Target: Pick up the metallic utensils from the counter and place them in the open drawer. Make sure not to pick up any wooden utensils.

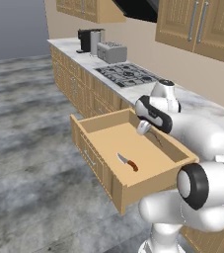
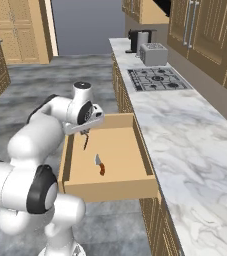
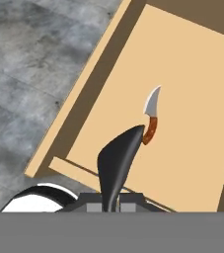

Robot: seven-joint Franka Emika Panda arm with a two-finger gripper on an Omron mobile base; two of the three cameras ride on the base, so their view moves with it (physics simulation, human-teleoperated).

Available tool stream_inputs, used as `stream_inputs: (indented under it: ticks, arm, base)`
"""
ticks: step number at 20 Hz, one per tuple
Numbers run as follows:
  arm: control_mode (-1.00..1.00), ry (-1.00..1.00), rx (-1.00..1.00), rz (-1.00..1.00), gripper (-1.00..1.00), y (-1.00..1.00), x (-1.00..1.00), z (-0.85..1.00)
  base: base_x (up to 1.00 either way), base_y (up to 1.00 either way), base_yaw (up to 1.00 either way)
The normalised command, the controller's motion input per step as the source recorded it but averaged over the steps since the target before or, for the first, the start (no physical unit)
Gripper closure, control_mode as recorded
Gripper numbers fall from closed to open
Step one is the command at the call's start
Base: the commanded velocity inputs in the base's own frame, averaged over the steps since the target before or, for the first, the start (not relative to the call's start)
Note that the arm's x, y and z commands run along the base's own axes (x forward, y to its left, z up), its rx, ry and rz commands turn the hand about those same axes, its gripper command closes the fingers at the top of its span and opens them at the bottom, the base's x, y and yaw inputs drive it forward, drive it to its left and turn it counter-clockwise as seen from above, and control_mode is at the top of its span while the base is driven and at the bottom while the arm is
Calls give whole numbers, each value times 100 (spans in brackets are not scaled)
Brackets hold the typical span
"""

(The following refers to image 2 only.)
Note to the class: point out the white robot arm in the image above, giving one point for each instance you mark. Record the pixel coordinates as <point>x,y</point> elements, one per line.
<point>31,143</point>

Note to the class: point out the tall wooden cupboard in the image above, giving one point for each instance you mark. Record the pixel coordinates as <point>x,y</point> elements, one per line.
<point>21,30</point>

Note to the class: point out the wooden base cabinets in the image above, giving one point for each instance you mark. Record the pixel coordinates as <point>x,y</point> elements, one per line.
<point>121,90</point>

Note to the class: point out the wide wooden wall cupboard door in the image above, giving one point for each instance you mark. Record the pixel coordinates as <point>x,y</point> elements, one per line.
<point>211,36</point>

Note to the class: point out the black gas hob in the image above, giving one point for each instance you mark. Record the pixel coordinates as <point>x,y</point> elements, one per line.
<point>156,79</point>

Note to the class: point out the small wooden wall cupboard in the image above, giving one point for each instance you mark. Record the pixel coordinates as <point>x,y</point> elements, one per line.
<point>145,11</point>

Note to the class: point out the black paper towel holder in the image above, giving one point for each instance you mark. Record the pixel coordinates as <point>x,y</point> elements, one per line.
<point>141,40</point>

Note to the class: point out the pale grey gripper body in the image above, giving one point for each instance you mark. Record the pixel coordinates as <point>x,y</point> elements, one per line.
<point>85,124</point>

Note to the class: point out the narrow wooden wall cupboard door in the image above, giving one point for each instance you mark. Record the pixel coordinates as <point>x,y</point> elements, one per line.
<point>178,23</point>

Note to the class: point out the black range hood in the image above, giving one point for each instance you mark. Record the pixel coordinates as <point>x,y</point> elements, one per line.
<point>163,6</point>

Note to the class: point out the dark metallic utensil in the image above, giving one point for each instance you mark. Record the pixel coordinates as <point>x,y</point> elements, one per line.
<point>86,141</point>

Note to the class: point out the grey toaster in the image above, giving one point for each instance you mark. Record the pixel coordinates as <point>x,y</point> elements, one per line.
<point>153,55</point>

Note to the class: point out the open wooden drawer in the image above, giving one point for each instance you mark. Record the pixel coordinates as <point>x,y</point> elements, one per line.
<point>118,156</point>

